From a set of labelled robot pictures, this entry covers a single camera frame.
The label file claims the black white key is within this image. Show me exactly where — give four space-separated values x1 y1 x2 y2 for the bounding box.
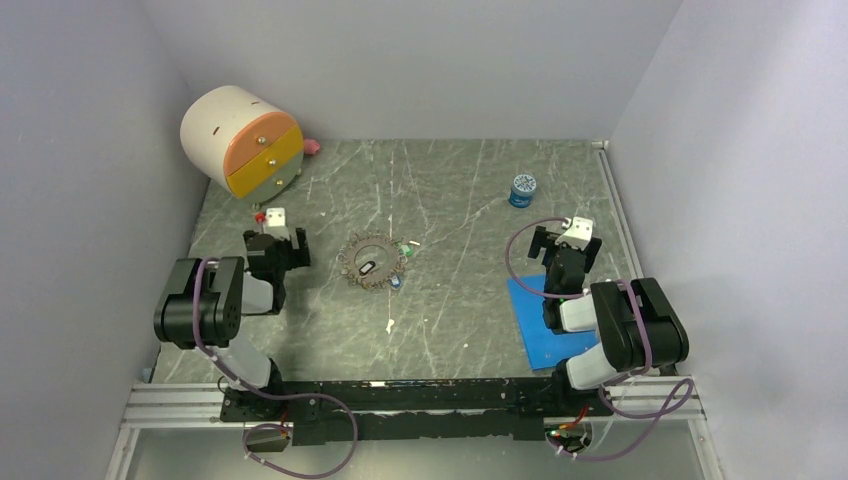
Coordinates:
358 260 376 276

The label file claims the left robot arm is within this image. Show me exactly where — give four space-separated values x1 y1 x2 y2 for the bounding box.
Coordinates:
153 228 311 420

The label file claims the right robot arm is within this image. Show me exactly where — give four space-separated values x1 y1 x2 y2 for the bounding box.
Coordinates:
527 219 690 415

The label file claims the blue small jar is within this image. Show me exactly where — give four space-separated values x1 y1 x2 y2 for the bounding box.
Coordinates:
508 173 537 208

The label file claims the round mini drawer cabinet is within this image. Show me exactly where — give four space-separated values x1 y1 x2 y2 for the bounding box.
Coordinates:
179 86 306 204

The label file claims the pink small object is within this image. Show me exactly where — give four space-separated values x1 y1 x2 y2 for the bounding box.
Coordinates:
303 139 321 156

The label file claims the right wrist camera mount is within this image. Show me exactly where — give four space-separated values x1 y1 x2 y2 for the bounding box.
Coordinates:
554 216 594 251

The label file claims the side aluminium rail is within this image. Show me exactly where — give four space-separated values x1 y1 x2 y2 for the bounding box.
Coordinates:
591 141 644 278

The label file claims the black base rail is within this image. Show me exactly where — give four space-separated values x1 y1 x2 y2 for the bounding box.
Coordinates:
220 377 611 446

